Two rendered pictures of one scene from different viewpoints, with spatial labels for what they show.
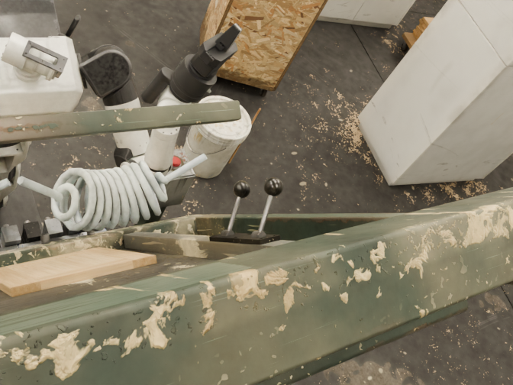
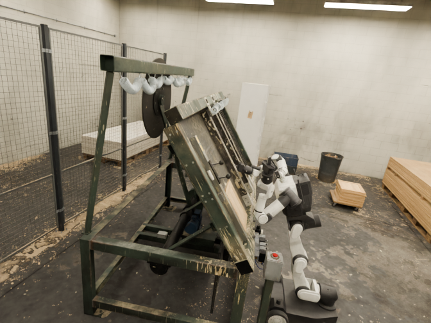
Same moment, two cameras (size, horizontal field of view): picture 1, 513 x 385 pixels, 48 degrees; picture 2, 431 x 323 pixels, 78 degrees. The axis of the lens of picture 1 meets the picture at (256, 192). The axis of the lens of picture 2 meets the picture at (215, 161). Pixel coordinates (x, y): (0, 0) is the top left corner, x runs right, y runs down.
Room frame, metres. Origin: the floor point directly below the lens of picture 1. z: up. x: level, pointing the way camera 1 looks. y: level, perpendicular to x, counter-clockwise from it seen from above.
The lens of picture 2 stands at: (2.40, -1.00, 2.16)
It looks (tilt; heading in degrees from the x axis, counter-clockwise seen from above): 18 degrees down; 150
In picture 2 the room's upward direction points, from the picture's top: 7 degrees clockwise
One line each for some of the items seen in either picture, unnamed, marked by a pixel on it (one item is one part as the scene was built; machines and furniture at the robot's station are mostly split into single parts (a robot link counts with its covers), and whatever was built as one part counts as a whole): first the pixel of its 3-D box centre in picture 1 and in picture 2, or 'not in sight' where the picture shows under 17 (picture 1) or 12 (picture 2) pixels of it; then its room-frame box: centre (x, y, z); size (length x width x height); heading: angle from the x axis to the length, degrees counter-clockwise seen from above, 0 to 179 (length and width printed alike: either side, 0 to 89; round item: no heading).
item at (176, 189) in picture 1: (166, 179); (272, 266); (1.22, 0.28, 0.84); 0.12 x 0.12 x 0.18; 53
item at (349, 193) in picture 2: not in sight; (346, 194); (-0.48, 3.69, 0.20); 0.61 x 0.53 x 0.40; 136
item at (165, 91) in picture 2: not in sight; (160, 99); (-0.29, -0.18, 1.85); 0.80 x 0.06 x 0.80; 143
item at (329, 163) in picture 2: not in sight; (328, 167); (-1.54, 4.44, 0.33); 0.52 x 0.51 x 0.65; 136
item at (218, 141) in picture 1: (217, 134); not in sight; (2.16, 0.34, 0.24); 0.32 x 0.30 x 0.47; 136
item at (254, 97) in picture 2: not in sight; (250, 127); (-2.78, 2.85, 1.03); 0.61 x 0.58 x 2.05; 136
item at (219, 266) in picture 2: not in sight; (191, 223); (-0.12, 0.22, 0.41); 2.20 x 1.38 x 0.83; 143
